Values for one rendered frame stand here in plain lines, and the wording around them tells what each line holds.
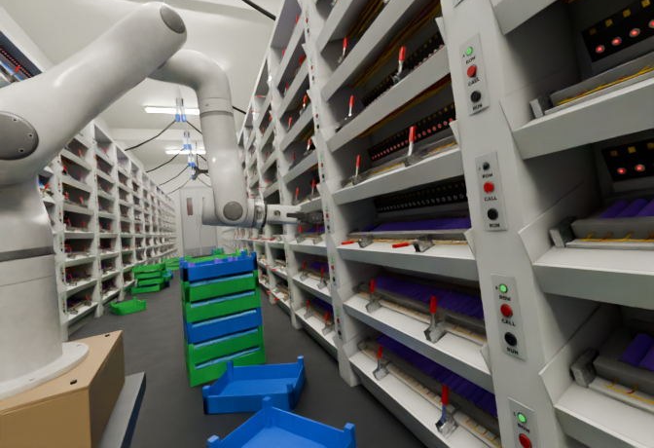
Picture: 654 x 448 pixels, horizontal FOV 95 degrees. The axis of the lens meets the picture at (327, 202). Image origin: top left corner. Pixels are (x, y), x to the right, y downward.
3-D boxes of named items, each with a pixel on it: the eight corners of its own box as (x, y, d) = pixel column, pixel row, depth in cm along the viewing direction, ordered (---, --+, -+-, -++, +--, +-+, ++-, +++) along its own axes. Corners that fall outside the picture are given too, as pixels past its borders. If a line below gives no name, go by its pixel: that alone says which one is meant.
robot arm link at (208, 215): (256, 198, 81) (251, 199, 90) (203, 192, 76) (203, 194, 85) (253, 229, 80) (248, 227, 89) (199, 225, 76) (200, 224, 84)
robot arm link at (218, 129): (236, 101, 74) (254, 223, 74) (233, 120, 89) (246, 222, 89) (197, 101, 71) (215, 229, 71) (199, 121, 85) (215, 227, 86)
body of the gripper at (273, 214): (264, 199, 82) (303, 203, 86) (258, 203, 91) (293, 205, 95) (261, 226, 81) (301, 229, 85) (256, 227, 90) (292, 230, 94)
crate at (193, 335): (188, 345, 117) (186, 323, 117) (183, 331, 134) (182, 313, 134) (263, 324, 132) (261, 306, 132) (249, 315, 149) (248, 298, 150)
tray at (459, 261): (486, 282, 52) (464, 233, 51) (342, 258, 108) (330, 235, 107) (550, 230, 59) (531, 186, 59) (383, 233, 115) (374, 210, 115)
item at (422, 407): (519, 522, 49) (487, 450, 48) (353, 369, 105) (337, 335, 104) (582, 434, 57) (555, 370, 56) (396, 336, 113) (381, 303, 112)
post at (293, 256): (296, 329, 169) (269, 41, 181) (291, 324, 177) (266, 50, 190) (329, 321, 176) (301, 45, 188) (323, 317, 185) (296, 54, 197)
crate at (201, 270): (183, 281, 118) (182, 261, 119) (179, 277, 136) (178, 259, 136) (258, 269, 133) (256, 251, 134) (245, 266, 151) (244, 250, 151)
